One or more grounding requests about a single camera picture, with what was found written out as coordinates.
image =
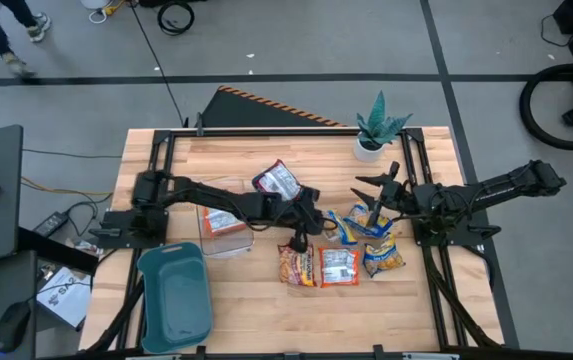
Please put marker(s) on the blue yellow noodle packet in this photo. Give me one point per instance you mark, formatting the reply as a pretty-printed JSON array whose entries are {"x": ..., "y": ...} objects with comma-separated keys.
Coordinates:
[
  {"x": 358, "y": 220},
  {"x": 342, "y": 230},
  {"x": 383, "y": 257}
]

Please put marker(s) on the orange noodle packet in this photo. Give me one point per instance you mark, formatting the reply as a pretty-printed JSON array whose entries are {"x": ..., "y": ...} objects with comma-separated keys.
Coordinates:
[
  {"x": 221, "y": 221},
  {"x": 338, "y": 267}
]

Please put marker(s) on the clear plastic organizer bin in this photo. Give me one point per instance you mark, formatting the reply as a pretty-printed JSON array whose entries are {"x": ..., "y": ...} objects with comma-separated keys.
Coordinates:
[{"x": 226, "y": 246}]

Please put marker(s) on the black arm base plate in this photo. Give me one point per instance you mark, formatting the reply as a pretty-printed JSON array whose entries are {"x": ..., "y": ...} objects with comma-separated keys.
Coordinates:
[
  {"x": 121, "y": 230},
  {"x": 458, "y": 236}
]

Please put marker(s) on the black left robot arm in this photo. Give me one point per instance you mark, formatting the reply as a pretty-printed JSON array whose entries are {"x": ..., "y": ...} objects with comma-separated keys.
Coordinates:
[{"x": 216, "y": 197}]

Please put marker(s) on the orange shop vacuum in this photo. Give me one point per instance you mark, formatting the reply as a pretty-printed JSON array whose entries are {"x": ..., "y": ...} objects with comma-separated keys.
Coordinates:
[{"x": 525, "y": 105}]

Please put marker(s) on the large teal plastic bin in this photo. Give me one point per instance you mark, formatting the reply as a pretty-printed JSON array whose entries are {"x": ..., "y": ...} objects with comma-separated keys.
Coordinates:
[{"x": 176, "y": 300}]

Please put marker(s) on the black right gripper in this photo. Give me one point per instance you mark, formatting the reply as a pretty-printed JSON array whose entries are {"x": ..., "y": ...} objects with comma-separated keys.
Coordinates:
[{"x": 398, "y": 196}]

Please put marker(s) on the black aluminium table frame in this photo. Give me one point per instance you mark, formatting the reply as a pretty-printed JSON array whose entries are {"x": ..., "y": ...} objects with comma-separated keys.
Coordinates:
[{"x": 266, "y": 133}]

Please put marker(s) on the yellow red noodle packet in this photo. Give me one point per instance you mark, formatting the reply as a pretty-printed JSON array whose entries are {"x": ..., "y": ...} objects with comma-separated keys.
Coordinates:
[{"x": 298, "y": 270}]

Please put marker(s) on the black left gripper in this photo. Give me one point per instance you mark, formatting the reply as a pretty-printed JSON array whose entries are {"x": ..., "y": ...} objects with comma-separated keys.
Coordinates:
[{"x": 311, "y": 220}]

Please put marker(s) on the white printed booklet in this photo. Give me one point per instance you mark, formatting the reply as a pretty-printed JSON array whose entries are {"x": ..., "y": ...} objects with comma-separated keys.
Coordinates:
[{"x": 66, "y": 300}]

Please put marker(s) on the black ramp with orange stripes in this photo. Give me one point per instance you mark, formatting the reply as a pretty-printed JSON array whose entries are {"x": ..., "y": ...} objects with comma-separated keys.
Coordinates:
[{"x": 246, "y": 112}]

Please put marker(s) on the dark lower desk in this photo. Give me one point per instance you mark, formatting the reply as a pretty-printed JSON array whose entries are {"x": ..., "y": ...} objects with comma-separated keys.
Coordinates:
[{"x": 3, "y": 280}]

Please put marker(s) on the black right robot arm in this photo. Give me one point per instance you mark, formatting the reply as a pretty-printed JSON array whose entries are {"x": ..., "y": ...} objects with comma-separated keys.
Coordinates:
[{"x": 491, "y": 190}]

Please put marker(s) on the black computer mouse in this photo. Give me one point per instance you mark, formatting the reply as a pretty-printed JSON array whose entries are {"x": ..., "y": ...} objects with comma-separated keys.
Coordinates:
[{"x": 12, "y": 327}]

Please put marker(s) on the red white noodle packet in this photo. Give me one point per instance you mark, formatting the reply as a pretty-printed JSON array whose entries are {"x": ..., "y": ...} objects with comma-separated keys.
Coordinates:
[{"x": 278, "y": 181}]

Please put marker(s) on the snake plant in white pot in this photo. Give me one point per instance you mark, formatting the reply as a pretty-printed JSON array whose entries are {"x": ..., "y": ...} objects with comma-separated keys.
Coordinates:
[{"x": 368, "y": 150}]

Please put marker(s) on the black power adapter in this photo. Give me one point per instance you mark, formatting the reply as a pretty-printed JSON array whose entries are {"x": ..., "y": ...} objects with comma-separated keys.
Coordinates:
[{"x": 51, "y": 224}]

